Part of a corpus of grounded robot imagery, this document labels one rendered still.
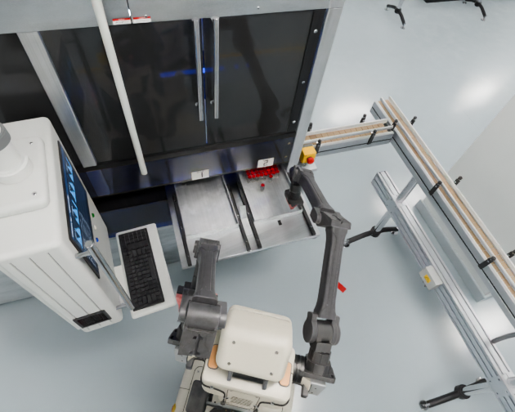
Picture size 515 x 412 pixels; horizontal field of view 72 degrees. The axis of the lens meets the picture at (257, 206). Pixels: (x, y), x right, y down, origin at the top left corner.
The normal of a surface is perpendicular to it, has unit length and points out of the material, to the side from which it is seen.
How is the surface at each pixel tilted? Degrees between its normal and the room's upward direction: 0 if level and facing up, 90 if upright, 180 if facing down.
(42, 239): 0
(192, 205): 0
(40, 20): 90
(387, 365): 0
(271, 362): 48
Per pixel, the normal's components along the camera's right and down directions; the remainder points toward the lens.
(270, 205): 0.09, -0.54
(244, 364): -0.09, 0.23
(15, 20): 0.29, 0.82
